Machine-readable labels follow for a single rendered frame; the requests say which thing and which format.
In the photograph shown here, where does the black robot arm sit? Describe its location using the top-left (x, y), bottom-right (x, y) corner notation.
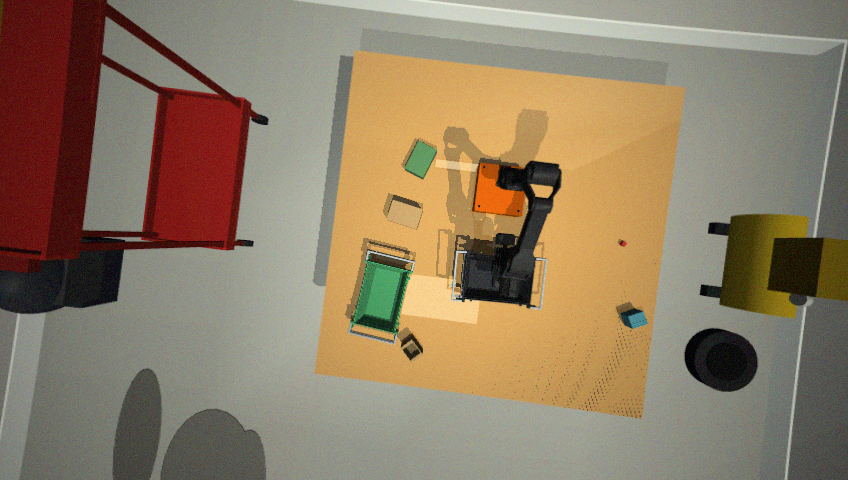
top-left (496, 161), bottom-right (562, 298)

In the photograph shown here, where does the small teal cube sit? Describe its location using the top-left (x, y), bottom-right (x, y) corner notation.
top-left (621, 309), bottom-right (648, 329)

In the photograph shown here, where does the green rectangular block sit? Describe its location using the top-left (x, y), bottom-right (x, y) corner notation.
top-left (405, 141), bottom-right (437, 180)

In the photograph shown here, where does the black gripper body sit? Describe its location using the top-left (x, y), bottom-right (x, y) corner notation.
top-left (491, 233), bottom-right (515, 288)

